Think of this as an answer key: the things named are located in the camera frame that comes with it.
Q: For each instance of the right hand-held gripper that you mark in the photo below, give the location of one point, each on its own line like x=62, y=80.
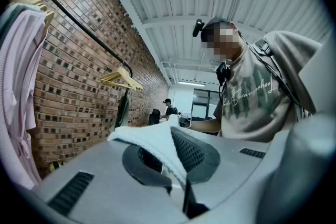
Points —
x=184, y=122

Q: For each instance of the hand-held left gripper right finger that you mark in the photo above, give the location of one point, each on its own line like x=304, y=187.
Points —
x=225, y=165

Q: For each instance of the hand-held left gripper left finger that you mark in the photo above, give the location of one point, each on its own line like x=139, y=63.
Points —
x=99, y=178

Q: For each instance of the white towel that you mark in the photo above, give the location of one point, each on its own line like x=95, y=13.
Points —
x=155, y=139

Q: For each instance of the black clothes rail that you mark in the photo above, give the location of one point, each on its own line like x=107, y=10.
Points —
x=78, y=23

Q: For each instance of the person's right forearm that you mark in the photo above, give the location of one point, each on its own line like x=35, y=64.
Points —
x=204, y=126

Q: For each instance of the dark glass window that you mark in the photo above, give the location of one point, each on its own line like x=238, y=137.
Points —
x=204, y=102

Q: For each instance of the black office chair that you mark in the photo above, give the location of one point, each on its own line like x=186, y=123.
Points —
x=155, y=116

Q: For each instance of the ceiling strip light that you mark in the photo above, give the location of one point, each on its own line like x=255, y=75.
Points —
x=191, y=83

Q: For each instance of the black chest-mounted device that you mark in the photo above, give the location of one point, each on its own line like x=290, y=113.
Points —
x=223, y=73

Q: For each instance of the olive green garment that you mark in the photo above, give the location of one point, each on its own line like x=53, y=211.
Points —
x=123, y=110

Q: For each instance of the person's grey t-shirt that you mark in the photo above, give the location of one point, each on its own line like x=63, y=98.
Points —
x=257, y=107

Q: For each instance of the bunch of wooden hangers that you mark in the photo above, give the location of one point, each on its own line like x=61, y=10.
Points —
x=39, y=5
x=123, y=78

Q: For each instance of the person's head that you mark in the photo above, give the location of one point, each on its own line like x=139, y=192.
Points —
x=223, y=42

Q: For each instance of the pink garment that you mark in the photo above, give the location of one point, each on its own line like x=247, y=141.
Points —
x=18, y=86

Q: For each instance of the grey knit garment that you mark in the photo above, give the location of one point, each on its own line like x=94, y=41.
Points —
x=13, y=13

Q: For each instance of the black head-mounted camera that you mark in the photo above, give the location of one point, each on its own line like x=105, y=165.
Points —
x=198, y=27

